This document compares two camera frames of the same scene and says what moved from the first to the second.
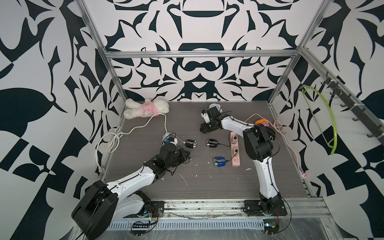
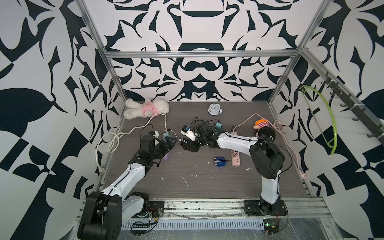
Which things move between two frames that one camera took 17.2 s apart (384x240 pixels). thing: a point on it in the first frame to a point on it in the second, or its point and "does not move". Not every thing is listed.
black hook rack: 376,128 does not move
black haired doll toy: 265,123 does not move
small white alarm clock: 215,105 does not move
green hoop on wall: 334,147 does not move
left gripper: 183,157 to 165,147
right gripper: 204,127 to 190,145
